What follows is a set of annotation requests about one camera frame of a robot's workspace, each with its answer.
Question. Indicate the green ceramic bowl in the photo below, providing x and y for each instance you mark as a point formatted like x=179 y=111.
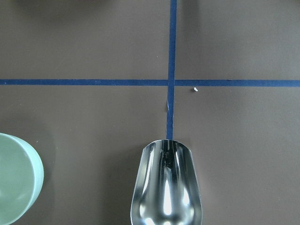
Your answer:
x=21 y=177

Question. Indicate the shiny metal ice scoop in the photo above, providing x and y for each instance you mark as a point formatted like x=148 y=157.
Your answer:
x=166 y=189

